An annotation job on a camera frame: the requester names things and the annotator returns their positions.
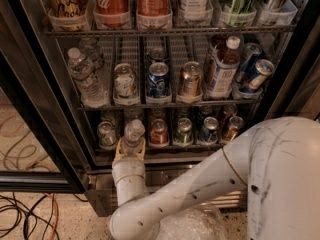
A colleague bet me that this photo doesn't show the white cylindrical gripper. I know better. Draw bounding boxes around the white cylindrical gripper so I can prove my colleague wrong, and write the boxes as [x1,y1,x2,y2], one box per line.
[112,139,148,206]

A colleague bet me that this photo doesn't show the small clear water bottle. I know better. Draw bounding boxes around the small clear water bottle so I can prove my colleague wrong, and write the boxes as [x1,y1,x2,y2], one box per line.
[123,119,145,156]

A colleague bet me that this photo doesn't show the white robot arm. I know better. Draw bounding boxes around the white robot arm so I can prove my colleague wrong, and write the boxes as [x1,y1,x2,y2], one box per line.
[109,117,320,240]

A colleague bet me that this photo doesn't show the white green can bottom shelf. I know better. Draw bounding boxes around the white green can bottom shelf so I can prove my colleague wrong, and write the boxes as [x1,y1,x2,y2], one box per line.
[97,121,118,150]

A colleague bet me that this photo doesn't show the white green can shelf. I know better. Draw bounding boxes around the white green can shelf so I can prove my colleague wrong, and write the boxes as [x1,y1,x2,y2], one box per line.
[97,121,118,150]
[113,63,140,105]

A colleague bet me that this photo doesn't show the red cola can bottom shelf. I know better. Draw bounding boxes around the red cola can bottom shelf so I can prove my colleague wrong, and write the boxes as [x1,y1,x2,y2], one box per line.
[149,119,168,147]

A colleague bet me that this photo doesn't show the white green can middle shelf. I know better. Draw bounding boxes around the white green can middle shelf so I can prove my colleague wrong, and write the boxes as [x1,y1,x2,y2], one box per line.
[113,63,140,105]

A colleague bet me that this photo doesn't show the blue pepsi can middle shelf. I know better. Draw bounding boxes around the blue pepsi can middle shelf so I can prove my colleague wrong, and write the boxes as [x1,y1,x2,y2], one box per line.
[145,62,171,104]

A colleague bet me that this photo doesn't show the blue can bottom shelf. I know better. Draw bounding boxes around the blue can bottom shelf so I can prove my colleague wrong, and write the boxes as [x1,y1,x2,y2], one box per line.
[197,117,219,145]

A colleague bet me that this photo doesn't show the left glass fridge door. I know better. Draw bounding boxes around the left glass fridge door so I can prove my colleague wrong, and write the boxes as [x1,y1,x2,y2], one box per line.
[0,0,90,193]

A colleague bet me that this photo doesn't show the glass fridge door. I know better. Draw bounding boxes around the glass fridge door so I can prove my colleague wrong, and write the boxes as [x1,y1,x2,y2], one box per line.
[0,0,90,193]
[263,50,320,122]

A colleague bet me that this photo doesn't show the copper can middle shelf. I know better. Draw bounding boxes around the copper can middle shelf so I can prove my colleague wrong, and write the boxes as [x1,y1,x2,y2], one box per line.
[177,61,203,103]

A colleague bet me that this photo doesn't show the copper can shelf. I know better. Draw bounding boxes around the copper can shelf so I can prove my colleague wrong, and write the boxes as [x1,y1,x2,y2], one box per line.
[220,116,245,143]
[177,61,203,103]

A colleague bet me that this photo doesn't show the front middle shelf water bottle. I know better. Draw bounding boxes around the front middle shelf water bottle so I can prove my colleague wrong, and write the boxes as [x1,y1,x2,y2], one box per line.
[67,48,108,108]

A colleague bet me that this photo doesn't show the shelf water bottle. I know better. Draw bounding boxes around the shelf water bottle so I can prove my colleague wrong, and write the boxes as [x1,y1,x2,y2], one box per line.
[79,37,104,69]
[67,48,108,108]

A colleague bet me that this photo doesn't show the rear blue can middle shelf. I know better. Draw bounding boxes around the rear blue can middle shelf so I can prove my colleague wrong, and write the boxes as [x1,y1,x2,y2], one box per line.
[147,47,168,64]

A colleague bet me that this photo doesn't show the stainless steel display fridge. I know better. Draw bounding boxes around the stainless steel display fridge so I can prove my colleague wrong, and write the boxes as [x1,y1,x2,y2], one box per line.
[19,0,320,216]

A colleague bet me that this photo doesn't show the copper can bottom shelf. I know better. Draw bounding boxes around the copper can bottom shelf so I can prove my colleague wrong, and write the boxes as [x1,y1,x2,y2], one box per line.
[220,116,245,143]

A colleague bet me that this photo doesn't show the rear middle shelf water bottle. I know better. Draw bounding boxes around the rear middle shelf water bottle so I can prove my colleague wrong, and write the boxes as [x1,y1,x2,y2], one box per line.
[79,37,104,69]

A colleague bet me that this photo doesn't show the brown tea bottle white label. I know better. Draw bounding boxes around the brown tea bottle white label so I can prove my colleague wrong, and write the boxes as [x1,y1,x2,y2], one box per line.
[204,35,240,99]

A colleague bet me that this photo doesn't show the red coca-cola bottle top shelf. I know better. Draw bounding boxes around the red coca-cola bottle top shelf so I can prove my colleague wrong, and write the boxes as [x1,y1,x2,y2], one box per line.
[94,0,130,29]

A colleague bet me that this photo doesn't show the white labelled bottle top shelf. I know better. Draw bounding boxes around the white labelled bottle top shelf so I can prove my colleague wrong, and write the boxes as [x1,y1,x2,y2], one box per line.
[176,0,212,22]

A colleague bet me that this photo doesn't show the yellow can top shelf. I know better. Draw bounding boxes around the yellow can top shelf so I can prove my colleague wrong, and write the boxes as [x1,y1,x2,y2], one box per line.
[49,0,89,31]

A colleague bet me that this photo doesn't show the right glass fridge door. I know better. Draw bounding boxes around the right glass fridge door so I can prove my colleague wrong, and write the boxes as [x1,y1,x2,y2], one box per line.
[263,50,320,122]

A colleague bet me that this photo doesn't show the green striped can top shelf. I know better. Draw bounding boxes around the green striped can top shelf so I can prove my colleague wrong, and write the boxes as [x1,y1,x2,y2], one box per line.
[218,0,256,27]

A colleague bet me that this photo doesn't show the clear plastic bag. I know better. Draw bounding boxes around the clear plastic bag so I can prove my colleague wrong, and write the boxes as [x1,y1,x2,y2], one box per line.
[156,204,227,240]

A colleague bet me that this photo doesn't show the rear slim blue energy can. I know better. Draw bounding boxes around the rear slim blue energy can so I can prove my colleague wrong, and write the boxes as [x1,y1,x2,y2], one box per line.
[235,43,262,83]

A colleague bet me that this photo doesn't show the slim blue energy can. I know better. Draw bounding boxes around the slim blue energy can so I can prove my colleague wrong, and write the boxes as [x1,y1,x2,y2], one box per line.
[240,59,274,93]
[235,43,262,83]

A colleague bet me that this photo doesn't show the front slim blue energy can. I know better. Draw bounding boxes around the front slim blue energy can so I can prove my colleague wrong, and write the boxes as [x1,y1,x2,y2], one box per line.
[240,59,274,93]

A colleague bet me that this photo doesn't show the orange cable on floor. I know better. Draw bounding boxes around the orange cable on floor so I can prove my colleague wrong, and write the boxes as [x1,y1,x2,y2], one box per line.
[43,193,60,240]

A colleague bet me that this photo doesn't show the black cables on floor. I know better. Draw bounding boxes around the black cables on floor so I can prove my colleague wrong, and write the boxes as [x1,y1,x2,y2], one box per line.
[0,192,88,240]

